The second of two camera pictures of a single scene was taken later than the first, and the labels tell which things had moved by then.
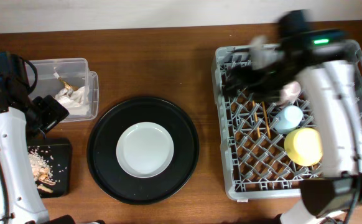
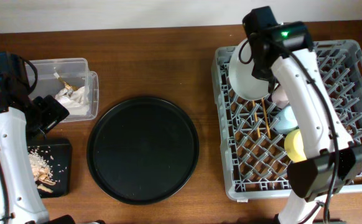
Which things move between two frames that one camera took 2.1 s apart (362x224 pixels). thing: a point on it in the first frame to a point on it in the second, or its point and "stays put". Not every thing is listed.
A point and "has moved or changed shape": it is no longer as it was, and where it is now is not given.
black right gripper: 250,86 to 257,72
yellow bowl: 303,146 stays put
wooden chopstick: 267,124 stays put
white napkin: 76,101 stays put
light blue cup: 288,119 stays put
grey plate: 145,149 has moved or changed shape
